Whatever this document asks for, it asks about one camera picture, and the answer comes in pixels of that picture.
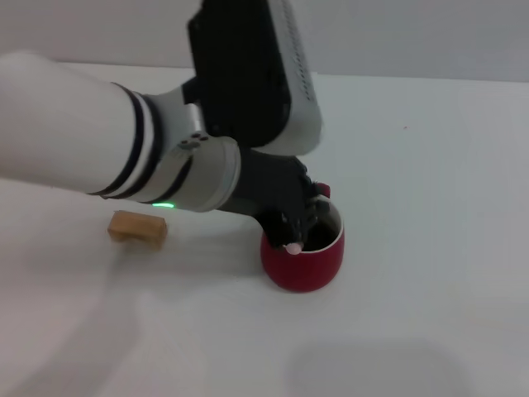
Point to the black silver wrist camera box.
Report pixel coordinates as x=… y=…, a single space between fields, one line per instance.
x=248 y=74

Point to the red ceramic cup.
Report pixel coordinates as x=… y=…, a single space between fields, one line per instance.
x=306 y=269

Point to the notched wooden block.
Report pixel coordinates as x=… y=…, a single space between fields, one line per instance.
x=138 y=229

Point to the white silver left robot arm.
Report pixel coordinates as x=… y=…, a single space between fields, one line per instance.
x=103 y=132

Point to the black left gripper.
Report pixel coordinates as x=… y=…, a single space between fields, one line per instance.
x=273 y=186

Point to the dark brown coffee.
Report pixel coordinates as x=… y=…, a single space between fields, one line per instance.
x=324 y=240

